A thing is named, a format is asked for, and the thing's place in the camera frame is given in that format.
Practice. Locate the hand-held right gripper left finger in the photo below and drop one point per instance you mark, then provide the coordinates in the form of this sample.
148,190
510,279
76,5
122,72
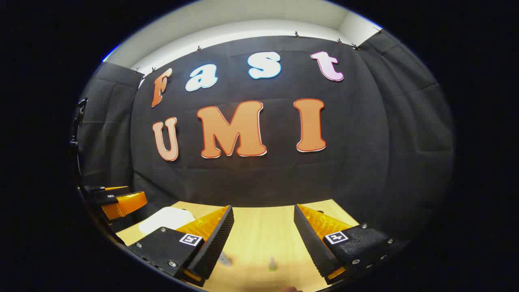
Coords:
217,243

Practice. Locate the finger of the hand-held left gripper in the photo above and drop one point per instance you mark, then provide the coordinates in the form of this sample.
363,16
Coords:
101,194
125,205

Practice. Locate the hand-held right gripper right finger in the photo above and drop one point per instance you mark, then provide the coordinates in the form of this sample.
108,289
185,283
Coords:
310,243

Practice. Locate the translucent pale green tube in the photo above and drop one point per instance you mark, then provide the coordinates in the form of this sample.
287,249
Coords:
225,260

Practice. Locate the pale yellow suitcase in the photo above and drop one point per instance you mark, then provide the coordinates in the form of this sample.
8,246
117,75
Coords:
162,221

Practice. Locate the grey tube green cap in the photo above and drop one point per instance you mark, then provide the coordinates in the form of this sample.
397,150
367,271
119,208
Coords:
272,265

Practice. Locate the black stand clamp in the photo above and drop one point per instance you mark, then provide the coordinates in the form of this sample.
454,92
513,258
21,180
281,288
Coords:
82,109

